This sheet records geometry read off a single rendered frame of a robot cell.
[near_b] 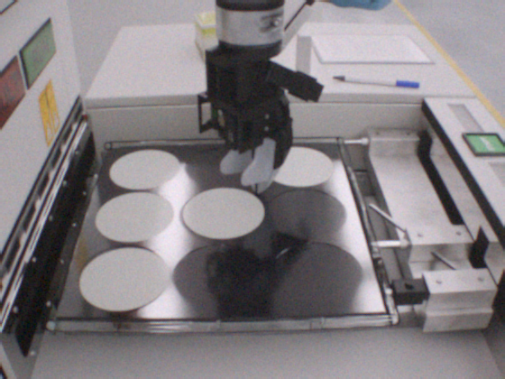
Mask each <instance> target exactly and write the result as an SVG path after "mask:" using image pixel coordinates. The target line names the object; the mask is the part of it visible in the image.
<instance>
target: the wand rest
mask: <svg viewBox="0 0 505 379"><path fill-rule="evenodd" d="M305 1H306V0H303V1H301V2H300V4H299V5H298V6H297V7H296V10H295V11H294V12H293V13H292V14H291V16H293V15H295V14H296V12H297V10H298V9H299V8H300V7H301V6H302V5H303V4H304V3H305ZM315 10H316V9H315V8H314V7H313V6H312V7H310V6H307V5H306V6H304V8H303V9H302V10H301V12H299V13H298V17H296V18H295V20H294V21H293V22H292V23H291V24H290V25H289V28H288V29H287V30H286V31H285V33H284V34H283V37H282V38H281V39H282V48H281V51H284V49H285V48H286V47H287V45H288V44H289V42H291V41H292V38H293V37H294V35H297V39H296V72H297V71H298V70H299V71H300V72H303V73H304V72H306V73H309V74H310V70H311V59H310V58H311V46H312V34H311V32H310V31H306V30H300V29H301V26H302V25H303V24H304V23H305V22H306V21H307V19H309V16H310V15H311V14H312V13H314V11H315ZM291 16H290V17H289V18H288V21H287V22H285V23H284V27H285V26H286V25H287V24H288V22H289V20H290V19H291Z"/></svg>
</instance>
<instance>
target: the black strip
mask: <svg viewBox="0 0 505 379"><path fill-rule="evenodd" d="M421 105H422V107H421V110H422V112H423V114H424V116H425V117H426V119H427V121H428V122H429V123H430V125H431V126H432V128H433V130H434V132H435V133H436V135H437V137H438V139H439V140H440V142H441V144H442V145H443V146H444V148H445V150H446V151H447V153H448V155H449V157H450V158H451V160H452V161H453V163H454V166H455V167H456V169H457V170H458V171H459V174H460V176H462V178H463V179H464V183H465V185H466V186H467V187H468V188H469V191H470V192H471V194H472V195H473V197H474V199H475V201H476V203H477V204H478V206H479V208H480V209H481V211H482V214H483V215H484V216H485V217H486V219H487V222H488V224H490V226H491V230H492V231H493V232H494V235H496V237H497V239H498V241H499V242H500V245H501V247H502V248H503V250H504V251H505V227H504V225H503V223H502V222H501V221H500V218H499V216H498V215H497V214H496V213H495V210H494V208H493V207H492V205H491V203H490V201H489V200H487V197H486V196H485V195H484V193H483V192H482V188H481V187H480V186H479V185H478V182H477V180H476V179H475V178H474V176H473V174H472V173H471V171H470V170H469V168H468V166H467V165H466V163H465V162H464V160H463V157H462V156H461V155H460V154H459V152H458V151H457V149H456V147H455V145H454V144H453V143H452V142H451V139H450V137H449V136H448V134H447V133H446V132H445V130H444V127H443V126H442V125H441V124H440V122H439V121H438V120H437V119H436V116H435V114H434V113H433V111H432V110H431V108H429V106H428V105H427V101H426V100H425V99H424V98H423V99H422V104H421Z"/></svg>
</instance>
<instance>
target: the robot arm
mask: <svg viewBox="0 0 505 379"><path fill-rule="evenodd" d="M314 1H318V2H323V3H328V4H332V5H334V6H335V7H339V8H349V7H352V8H360V9H366V10H371V11H374V12H376V11H379V10H381V9H384V8H385V7H387V6H388V5H389V4H390V3H391V1H392V0H314ZM284 4H285V0H216V12H215V21H216V37H217V38H218V45H217V46H215V47H212V48H209V49H206V52H205V63H206V79H207V90H205V91H203V92H200V93H198V94H197V110H198V123H199V133H200V134H202V133H204V132H205V131H207V130H210V129H214V130H216V134H218V137H220V138H221V139H222V140H225V146H226V147H228V148H229V149H231V151H230V153H228V154H227V155H226V157H225V158H224V159H223V160H222V161H221V163H220V171H221V172H222V173H223V174H231V173H237V172H242V171H243V175H242V180H241V182H242V184H243V185H244V186H249V185H251V187H252V190H253V191H254V192H257V193H258V194H260V193H261V192H263V191H264V190H266V189H267V188H268V187H269V186H270V185H271V183H272V182H273V180H274V179H275V177H276V176H277V174H278V173H279V171H280V168H281V165H283V164H284V162H285V161H286V159H287V157H288V155H289V152H290V149H291V147H292V143H293V129H292V123H293V120H294V119H293V118H292V117H290V108H289V104H290V101H289V99H288V97H287V96H286V94H285V89H286V90H288V94H290V95H292V96H293V97H294V98H296V99H297V100H301V99H302V100H304V101H307V102H308V101H309V100H310V101H314V102H316V103H317V102H318V100H319V99H320V97H321V95H322V90H323V89H324V87H325V86H324V85H322V84H320V83H319V82H318V81H317V79H315V78H313V77H312V76H311V75H310V74H309V73H306V72H304V73H303V72H300V71H299V70H298V71H297V72H296V71H294V70H292V69H289V68H287V67H285V66H283V65H282V64H280V63H277V62H275V61H272V60H270V59H272V58H275V57H277V56H278V55H281V48H282V39H281V38H282V37H283V34H284V11H285V5H284ZM282 88H284V89H282ZM207 102H208V103H210V111H211V119H208V120H207V121H206V122H205V123H203V124H202V121H203V115H202V105H203V104H205V103H207Z"/></svg>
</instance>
